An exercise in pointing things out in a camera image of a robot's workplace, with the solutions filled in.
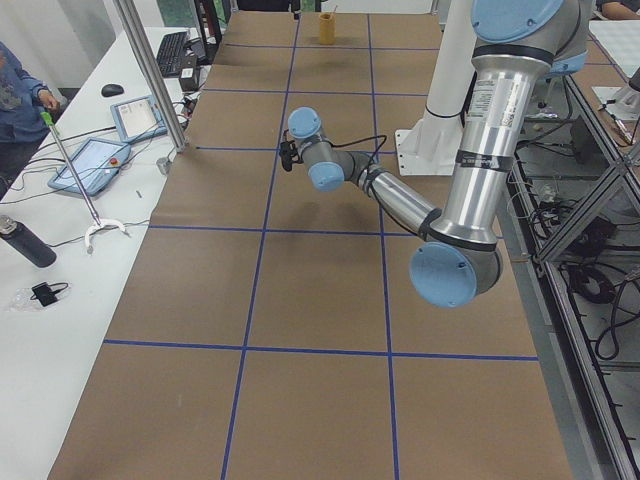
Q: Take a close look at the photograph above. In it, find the black cable bundle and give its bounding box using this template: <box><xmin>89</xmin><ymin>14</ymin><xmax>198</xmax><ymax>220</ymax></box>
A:
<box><xmin>559</xmin><ymin>259</ymin><xmax>640</xmax><ymax>361</ymax></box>

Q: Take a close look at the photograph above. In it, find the yellow bamboo cup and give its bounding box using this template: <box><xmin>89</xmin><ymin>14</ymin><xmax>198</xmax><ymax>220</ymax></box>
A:
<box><xmin>319</xmin><ymin>13</ymin><xmax>335</xmax><ymax>45</ymax></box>

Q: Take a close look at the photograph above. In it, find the aluminium frame post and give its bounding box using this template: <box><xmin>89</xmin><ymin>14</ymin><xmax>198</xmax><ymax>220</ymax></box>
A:
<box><xmin>113</xmin><ymin>0</ymin><xmax>187</xmax><ymax>153</ymax></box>

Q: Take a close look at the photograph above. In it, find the black box on table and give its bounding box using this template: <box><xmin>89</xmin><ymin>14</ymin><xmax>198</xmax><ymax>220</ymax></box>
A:
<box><xmin>178</xmin><ymin>66</ymin><xmax>200</xmax><ymax>92</ymax></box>

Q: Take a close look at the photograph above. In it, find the black water bottle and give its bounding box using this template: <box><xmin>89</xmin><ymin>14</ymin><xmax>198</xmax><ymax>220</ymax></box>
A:
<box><xmin>1</xmin><ymin>215</ymin><xmax>57</xmax><ymax>268</ymax></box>

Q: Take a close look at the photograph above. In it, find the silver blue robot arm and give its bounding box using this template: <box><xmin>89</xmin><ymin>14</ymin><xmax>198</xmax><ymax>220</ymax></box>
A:
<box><xmin>279</xmin><ymin>1</ymin><xmax>593</xmax><ymax>308</ymax></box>

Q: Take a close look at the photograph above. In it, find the black computer mouse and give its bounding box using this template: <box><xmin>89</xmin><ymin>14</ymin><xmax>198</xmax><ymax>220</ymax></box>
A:
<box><xmin>101</xmin><ymin>83</ymin><xmax>124</xmax><ymax>98</ymax></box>

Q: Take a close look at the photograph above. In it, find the person in blue shirt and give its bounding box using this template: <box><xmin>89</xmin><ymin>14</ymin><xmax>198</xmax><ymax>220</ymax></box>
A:
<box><xmin>0</xmin><ymin>43</ymin><xmax>60</xmax><ymax>197</ymax></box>

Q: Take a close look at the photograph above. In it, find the black keyboard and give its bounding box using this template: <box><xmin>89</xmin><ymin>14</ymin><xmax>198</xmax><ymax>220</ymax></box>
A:
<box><xmin>156</xmin><ymin>31</ymin><xmax>189</xmax><ymax>78</ymax></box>

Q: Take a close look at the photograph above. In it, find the brown paper table cover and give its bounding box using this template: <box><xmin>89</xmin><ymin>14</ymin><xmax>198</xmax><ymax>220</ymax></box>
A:
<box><xmin>50</xmin><ymin>12</ymin><xmax>572</xmax><ymax>479</ymax></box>

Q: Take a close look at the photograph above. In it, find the grabber stick with green handle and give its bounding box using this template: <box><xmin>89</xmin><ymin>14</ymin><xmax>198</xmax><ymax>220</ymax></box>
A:
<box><xmin>40</xmin><ymin>112</ymin><xmax>129</xmax><ymax>255</ymax></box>

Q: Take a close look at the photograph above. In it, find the small black device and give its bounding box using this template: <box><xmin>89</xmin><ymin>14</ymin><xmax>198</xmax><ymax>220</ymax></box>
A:
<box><xmin>30</xmin><ymin>282</ymin><xmax>69</xmax><ymax>307</ymax></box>

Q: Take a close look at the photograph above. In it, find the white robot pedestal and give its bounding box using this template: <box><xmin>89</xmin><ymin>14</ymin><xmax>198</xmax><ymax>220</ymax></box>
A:
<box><xmin>395</xmin><ymin>0</ymin><xmax>476</xmax><ymax>176</ymax></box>

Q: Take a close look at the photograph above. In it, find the aluminium frame rack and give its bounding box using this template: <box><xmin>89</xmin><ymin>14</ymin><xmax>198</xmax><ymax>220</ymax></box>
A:
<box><xmin>504</xmin><ymin>19</ymin><xmax>640</xmax><ymax>480</ymax></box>

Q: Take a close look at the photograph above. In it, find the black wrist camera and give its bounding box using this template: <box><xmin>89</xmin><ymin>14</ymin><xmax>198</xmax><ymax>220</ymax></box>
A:
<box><xmin>279</xmin><ymin>140</ymin><xmax>302</xmax><ymax>172</ymax></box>

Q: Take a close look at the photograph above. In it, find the blue teach pendant tablet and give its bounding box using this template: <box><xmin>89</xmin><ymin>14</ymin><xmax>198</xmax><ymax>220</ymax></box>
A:
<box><xmin>110</xmin><ymin>95</ymin><xmax>167</xmax><ymax>144</ymax></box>

